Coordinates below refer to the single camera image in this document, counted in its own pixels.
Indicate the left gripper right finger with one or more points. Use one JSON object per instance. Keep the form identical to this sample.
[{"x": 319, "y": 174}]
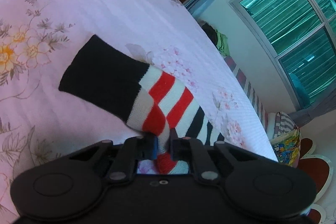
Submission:
[{"x": 193, "y": 152}]

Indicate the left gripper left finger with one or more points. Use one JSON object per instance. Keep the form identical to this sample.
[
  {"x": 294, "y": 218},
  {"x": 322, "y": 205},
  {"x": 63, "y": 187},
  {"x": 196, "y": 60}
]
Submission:
[{"x": 133, "y": 150}]

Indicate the striped knit sweater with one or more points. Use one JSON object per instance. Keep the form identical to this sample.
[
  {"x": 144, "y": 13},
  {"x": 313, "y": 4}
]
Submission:
[{"x": 144, "y": 97}]

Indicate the green and black clothes pile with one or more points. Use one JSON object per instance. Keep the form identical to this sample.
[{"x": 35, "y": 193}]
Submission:
[{"x": 219, "y": 40}]

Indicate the striped far bed sheet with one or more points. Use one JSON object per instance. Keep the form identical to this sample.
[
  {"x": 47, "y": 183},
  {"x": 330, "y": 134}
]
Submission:
[{"x": 249, "y": 91}]

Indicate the colourful patterned pillow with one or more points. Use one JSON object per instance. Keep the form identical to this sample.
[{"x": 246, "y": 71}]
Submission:
[{"x": 287, "y": 148}]

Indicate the striped pillow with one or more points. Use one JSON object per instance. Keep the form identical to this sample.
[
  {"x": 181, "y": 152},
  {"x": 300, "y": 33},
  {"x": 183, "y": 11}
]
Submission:
[{"x": 278, "y": 124}]

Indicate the grey right curtain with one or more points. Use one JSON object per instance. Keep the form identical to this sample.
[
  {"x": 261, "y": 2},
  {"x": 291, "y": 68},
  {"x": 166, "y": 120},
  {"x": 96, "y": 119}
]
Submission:
[{"x": 317, "y": 109}]

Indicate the red heart headboard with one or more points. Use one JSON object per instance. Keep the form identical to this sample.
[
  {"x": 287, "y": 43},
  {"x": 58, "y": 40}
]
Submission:
[{"x": 320, "y": 169}]

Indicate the window with green blinds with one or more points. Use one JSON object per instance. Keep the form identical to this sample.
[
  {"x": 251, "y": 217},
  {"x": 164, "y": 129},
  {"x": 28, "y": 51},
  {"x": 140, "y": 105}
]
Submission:
[{"x": 299, "y": 38}]

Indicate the floral white bed sheet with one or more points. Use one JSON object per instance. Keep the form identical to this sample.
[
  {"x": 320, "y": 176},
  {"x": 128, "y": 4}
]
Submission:
[{"x": 39, "y": 40}]

